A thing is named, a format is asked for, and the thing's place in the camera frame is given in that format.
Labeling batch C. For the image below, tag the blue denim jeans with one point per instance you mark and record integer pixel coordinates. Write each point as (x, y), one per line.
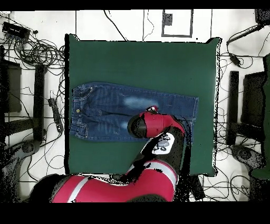
(101, 112)

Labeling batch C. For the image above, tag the black power strip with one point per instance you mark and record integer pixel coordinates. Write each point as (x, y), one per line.
(56, 115)

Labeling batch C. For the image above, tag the black speckled box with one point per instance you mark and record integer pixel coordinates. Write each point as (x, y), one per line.
(262, 17)

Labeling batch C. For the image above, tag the black rod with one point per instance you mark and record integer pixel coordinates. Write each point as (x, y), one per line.
(244, 33)

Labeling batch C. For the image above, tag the black stand frame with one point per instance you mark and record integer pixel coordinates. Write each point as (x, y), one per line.
(233, 101)
(39, 101)

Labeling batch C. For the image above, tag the black power adapter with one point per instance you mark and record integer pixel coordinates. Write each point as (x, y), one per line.
(235, 59)

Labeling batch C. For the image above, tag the dark green table cloth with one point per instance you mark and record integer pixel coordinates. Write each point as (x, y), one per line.
(126, 63)

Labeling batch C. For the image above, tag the grey square frame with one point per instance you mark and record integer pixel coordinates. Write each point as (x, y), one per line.
(177, 35)

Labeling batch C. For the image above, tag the small grey square plate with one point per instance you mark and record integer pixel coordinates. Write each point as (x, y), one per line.
(167, 19)

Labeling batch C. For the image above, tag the black grey stand base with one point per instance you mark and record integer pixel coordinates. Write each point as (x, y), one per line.
(30, 146)
(245, 155)

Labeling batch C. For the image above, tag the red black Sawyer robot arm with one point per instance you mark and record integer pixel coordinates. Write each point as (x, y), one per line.
(156, 126)

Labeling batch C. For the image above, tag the black power box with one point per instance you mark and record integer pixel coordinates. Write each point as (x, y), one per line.
(15, 30)

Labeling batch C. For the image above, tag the black rectangular device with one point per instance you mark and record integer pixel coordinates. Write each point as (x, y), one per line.
(197, 188)

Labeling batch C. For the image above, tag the green cloth sheet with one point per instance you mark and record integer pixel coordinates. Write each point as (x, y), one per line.
(267, 95)

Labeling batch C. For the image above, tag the black flat box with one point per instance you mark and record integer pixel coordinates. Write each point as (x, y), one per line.
(253, 99)

